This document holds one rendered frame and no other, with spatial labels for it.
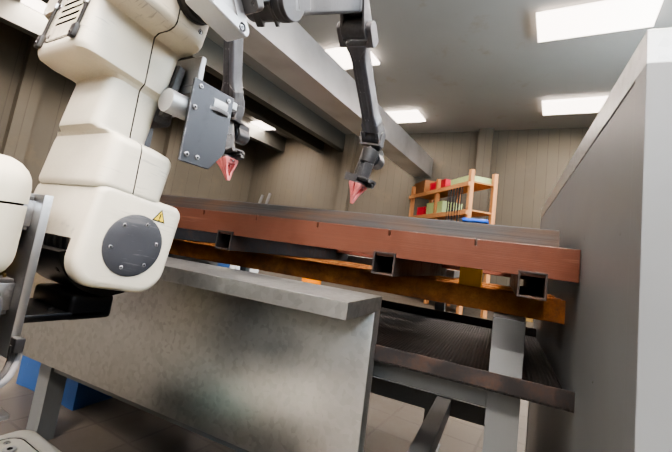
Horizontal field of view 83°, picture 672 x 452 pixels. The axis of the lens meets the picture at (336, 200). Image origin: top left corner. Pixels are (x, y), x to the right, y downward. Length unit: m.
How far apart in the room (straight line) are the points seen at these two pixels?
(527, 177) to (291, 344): 8.48
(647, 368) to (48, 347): 1.46
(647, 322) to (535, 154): 8.82
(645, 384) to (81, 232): 0.73
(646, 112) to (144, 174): 0.70
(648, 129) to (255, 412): 0.87
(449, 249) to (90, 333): 1.04
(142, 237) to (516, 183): 8.71
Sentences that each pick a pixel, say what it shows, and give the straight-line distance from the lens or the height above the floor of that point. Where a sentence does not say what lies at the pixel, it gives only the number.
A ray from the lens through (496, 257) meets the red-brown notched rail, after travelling 0.82.
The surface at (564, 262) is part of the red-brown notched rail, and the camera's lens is 0.82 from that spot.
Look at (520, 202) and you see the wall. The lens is 9.04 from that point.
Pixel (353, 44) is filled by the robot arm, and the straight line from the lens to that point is 1.19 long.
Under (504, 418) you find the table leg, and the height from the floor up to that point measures 0.49.
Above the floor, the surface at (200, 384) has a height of 0.40.
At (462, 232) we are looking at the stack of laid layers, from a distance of 0.87.
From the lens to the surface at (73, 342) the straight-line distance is 1.43.
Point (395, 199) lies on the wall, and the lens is 9.68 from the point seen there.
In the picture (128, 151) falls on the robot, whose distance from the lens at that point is 0.71.
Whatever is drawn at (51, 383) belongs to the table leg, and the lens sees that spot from 1.71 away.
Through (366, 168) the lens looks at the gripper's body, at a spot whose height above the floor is 1.06.
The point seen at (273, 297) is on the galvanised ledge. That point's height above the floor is 0.66.
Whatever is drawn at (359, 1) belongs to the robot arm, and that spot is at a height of 1.42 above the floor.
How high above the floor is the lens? 0.76
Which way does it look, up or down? 8 degrees up
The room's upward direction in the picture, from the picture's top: 8 degrees clockwise
